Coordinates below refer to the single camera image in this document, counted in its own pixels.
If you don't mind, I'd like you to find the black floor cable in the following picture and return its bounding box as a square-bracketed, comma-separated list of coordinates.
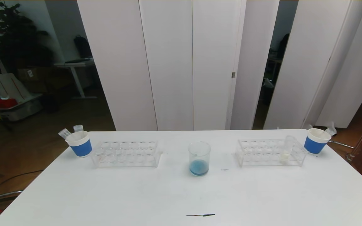
[0, 169, 45, 195]

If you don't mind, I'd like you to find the clear acrylic tube rack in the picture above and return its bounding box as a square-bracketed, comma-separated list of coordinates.
[235, 138, 308, 167]
[91, 138, 162, 168]

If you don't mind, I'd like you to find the clear plastic beaker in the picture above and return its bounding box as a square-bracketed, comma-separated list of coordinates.
[188, 141, 212, 177]

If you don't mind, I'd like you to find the test tube with red liquid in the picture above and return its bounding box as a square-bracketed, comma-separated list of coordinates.
[58, 128, 72, 140]

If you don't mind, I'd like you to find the white folding screen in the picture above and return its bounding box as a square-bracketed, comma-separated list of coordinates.
[76, 0, 281, 131]
[264, 0, 362, 135]

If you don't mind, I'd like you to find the test tube with yellowish liquid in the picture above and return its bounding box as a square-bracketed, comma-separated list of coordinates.
[281, 134, 295, 164]

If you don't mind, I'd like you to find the green potted plant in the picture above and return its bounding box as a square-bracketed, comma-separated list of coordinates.
[0, 0, 53, 68]

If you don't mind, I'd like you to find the clear conical test tube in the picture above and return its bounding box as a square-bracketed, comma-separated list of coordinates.
[321, 122, 336, 136]

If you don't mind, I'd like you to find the white machine base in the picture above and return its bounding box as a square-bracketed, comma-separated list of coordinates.
[0, 72, 43, 122]

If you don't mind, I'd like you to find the black backpack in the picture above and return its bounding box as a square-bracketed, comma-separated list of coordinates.
[74, 34, 92, 58]

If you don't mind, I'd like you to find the blue white paper cup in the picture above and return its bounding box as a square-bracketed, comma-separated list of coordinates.
[304, 128, 332, 154]
[65, 131, 93, 157]

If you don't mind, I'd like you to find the brown cardboard box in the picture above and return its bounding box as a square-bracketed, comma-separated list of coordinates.
[17, 66, 48, 93]

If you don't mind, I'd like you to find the metal chair base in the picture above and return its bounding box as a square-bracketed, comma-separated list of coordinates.
[0, 169, 23, 220]

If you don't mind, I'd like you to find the white desk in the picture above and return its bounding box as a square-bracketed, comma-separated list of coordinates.
[53, 58, 97, 99]

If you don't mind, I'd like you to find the dark office chair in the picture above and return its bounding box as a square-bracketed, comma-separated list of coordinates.
[277, 32, 291, 59]

